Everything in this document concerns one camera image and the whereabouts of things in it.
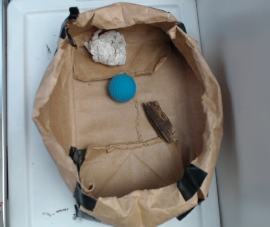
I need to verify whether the white paper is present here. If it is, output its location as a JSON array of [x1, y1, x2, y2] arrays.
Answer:
[[84, 29, 127, 66]]

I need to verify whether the blue dimpled foam ball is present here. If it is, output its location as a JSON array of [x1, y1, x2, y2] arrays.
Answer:
[[108, 74, 137, 103]]

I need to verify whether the white plastic table board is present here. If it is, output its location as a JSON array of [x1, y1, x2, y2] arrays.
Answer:
[[6, 0, 221, 227]]

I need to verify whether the dark brown wood piece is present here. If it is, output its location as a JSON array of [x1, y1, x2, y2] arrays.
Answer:
[[143, 101, 175, 143]]

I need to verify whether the black tape strip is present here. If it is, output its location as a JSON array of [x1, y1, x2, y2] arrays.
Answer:
[[60, 7, 79, 47], [69, 147, 87, 167], [73, 183, 100, 223], [177, 164, 208, 201]]

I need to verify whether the brown paper bag tray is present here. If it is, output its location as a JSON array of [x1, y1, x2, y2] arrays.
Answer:
[[33, 3, 223, 227]]

